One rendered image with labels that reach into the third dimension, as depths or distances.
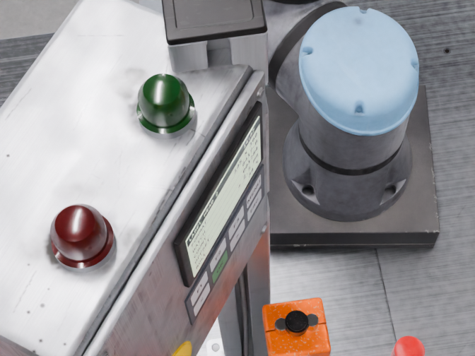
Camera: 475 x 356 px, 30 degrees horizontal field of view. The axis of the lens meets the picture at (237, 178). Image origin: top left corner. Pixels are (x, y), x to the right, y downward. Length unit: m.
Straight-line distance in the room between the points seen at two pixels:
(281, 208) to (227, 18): 0.65
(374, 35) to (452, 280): 0.33
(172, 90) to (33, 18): 1.98
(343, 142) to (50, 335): 0.57
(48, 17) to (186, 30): 1.96
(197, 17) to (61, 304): 0.14
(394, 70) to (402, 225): 0.23
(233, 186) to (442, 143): 0.73
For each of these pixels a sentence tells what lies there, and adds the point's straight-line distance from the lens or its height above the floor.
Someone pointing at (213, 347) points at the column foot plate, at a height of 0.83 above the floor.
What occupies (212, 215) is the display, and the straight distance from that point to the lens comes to 0.42.
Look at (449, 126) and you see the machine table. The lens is 1.16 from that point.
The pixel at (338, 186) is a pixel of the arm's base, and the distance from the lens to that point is 0.98.
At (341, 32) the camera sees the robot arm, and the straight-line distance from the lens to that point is 0.87.
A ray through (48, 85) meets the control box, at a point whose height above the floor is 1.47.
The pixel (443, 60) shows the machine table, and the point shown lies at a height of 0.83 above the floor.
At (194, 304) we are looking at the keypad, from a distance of 0.47.
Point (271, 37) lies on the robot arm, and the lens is 0.90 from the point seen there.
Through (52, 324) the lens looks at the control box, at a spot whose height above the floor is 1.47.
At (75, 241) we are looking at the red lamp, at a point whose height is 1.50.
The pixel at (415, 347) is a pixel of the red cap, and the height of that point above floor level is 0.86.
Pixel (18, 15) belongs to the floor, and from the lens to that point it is 2.37.
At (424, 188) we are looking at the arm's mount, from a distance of 1.06.
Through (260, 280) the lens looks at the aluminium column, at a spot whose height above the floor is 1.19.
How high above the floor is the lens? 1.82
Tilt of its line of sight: 63 degrees down
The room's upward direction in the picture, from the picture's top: 5 degrees counter-clockwise
